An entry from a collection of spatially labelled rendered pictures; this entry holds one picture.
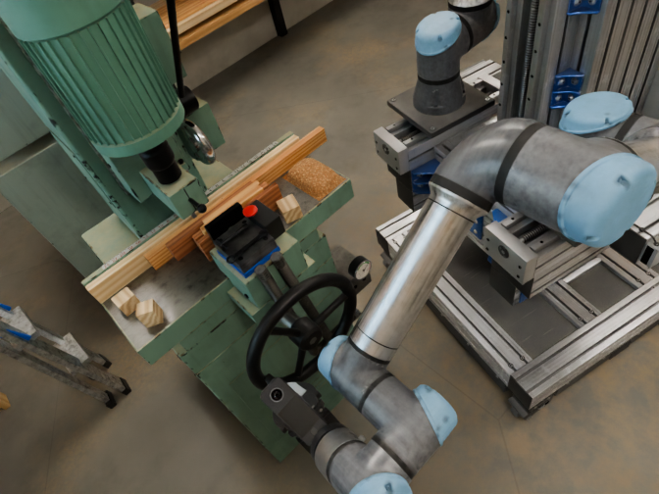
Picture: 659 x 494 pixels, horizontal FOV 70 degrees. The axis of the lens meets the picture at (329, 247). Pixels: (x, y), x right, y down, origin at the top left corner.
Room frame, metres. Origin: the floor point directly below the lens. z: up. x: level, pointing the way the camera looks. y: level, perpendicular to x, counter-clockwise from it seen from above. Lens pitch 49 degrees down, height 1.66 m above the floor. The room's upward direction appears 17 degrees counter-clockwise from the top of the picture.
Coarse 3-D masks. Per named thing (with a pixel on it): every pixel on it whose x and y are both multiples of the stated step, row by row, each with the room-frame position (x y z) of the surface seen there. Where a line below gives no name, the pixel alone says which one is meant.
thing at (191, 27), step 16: (160, 0) 3.19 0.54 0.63; (176, 0) 3.11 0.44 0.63; (192, 0) 3.03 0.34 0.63; (208, 0) 2.96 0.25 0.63; (224, 0) 2.95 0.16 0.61; (240, 0) 3.07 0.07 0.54; (256, 0) 3.04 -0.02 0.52; (272, 0) 3.63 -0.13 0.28; (160, 16) 2.95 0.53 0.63; (192, 16) 2.86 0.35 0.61; (208, 16) 2.89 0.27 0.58; (224, 16) 2.92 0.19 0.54; (272, 16) 3.68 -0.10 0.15; (192, 32) 2.83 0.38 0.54; (208, 32) 2.85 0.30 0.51
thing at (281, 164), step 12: (312, 132) 1.01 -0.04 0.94; (324, 132) 1.01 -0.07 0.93; (300, 144) 0.98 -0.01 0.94; (312, 144) 0.99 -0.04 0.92; (288, 156) 0.95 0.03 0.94; (300, 156) 0.97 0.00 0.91; (264, 168) 0.93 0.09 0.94; (276, 168) 0.93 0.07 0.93; (288, 168) 0.95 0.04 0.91; (252, 180) 0.90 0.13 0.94; (264, 180) 0.91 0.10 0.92; (228, 192) 0.88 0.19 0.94; (180, 228) 0.81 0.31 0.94; (168, 240) 0.79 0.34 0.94; (156, 252) 0.76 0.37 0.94; (168, 252) 0.77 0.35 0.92; (156, 264) 0.75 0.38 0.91
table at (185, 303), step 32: (288, 192) 0.87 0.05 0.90; (352, 192) 0.85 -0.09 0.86; (288, 224) 0.76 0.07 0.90; (192, 256) 0.76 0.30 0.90; (128, 288) 0.72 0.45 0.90; (160, 288) 0.69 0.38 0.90; (192, 288) 0.66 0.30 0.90; (224, 288) 0.65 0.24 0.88; (288, 288) 0.62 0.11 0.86; (128, 320) 0.63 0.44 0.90; (192, 320) 0.61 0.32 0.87; (256, 320) 0.57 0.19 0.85; (160, 352) 0.56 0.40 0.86
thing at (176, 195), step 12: (144, 168) 0.89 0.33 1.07; (180, 168) 0.85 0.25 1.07; (156, 180) 0.83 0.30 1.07; (180, 180) 0.80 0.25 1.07; (192, 180) 0.79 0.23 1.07; (156, 192) 0.84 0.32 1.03; (168, 192) 0.78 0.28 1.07; (180, 192) 0.78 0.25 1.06; (192, 192) 0.79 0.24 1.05; (204, 192) 0.80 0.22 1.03; (168, 204) 0.80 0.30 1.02; (180, 204) 0.77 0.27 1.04; (180, 216) 0.77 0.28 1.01
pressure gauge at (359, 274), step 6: (360, 258) 0.78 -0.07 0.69; (366, 258) 0.78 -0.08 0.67; (354, 264) 0.76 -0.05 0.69; (360, 264) 0.76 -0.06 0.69; (366, 264) 0.77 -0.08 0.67; (348, 270) 0.76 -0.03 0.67; (354, 270) 0.75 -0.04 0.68; (360, 270) 0.75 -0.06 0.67; (366, 270) 0.76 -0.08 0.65; (354, 276) 0.74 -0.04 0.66; (360, 276) 0.75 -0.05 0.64
